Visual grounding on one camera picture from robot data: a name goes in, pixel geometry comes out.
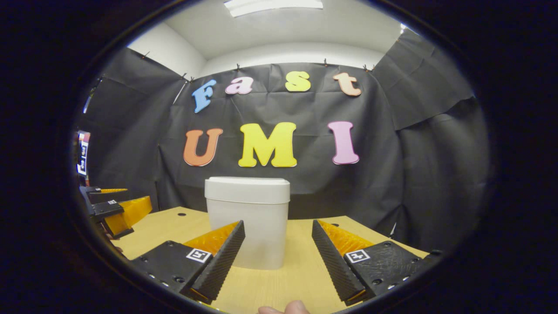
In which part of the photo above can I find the dark printed box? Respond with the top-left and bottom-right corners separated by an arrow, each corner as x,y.
77,131 -> 91,176

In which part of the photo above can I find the black backdrop cloth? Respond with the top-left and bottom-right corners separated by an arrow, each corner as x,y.
76,28 -> 491,253

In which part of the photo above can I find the white desktop garbage bin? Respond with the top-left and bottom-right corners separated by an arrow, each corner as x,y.
204,177 -> 291,270

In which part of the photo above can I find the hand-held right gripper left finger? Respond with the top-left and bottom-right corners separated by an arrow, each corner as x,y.
130,220 -> 246,305

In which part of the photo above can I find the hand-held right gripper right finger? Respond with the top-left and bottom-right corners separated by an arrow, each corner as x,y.
311,219 -> 443,306

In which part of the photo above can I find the ceiling light panel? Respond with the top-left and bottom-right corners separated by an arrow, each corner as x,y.
224,0 -> 324,18

